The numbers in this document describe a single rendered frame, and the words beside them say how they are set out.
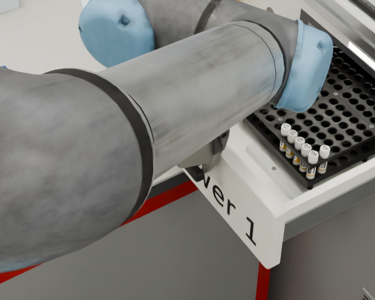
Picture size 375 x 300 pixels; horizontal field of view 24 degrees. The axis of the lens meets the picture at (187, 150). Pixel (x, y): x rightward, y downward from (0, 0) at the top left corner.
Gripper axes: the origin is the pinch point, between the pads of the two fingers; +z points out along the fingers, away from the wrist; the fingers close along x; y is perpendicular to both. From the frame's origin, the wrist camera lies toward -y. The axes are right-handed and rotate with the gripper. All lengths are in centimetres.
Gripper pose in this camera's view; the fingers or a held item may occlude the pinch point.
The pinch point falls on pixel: (202, 152)
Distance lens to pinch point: 108.6
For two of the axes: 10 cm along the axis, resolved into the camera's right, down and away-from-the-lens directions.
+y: -8.5, 3.8, -3.7
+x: 5.3, 6.1, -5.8
